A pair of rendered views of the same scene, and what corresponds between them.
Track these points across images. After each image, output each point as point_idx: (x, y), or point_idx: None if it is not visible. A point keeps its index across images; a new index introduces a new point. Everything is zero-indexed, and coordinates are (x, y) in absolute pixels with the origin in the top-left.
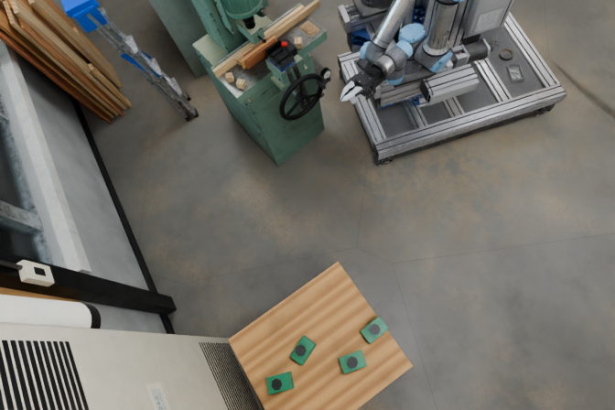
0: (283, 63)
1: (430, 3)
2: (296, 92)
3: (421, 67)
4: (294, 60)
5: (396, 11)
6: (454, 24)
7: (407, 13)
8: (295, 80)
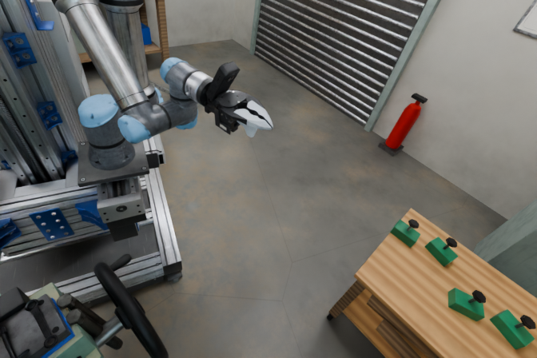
0: (57, 321)
1: (52, 85)
2: (117, 321)
3: None
4: (52, 300)
5: (113, 43)
6: (73, 109)
7: (38, 121)
8: (115, 296)
